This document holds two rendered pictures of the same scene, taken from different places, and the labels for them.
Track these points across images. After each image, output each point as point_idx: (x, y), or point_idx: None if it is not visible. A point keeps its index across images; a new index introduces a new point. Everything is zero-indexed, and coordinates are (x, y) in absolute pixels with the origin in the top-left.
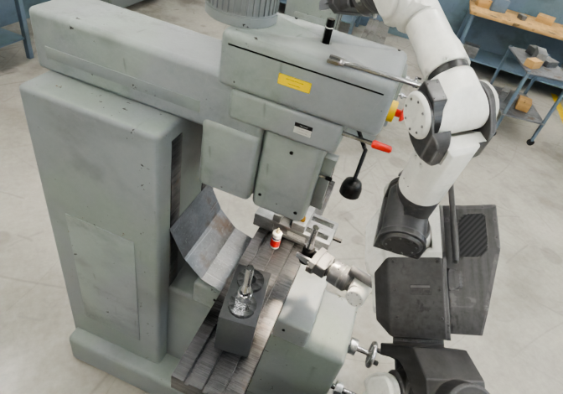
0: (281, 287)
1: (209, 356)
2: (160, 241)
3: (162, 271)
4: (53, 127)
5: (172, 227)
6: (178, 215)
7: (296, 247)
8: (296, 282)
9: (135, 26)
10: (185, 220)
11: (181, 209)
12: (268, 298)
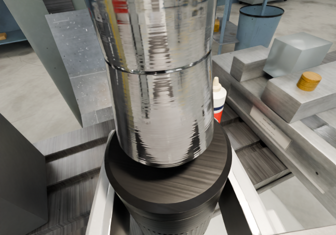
0: (130, 218)
1: None
2: (23, 24)
3: (64, 86)
4: None
5: (52, 16)
6: (70, 4)
7: (255, 152)
8: (214, 228)
9: None
10: (88, 23)
11: None
12: (84, 219)
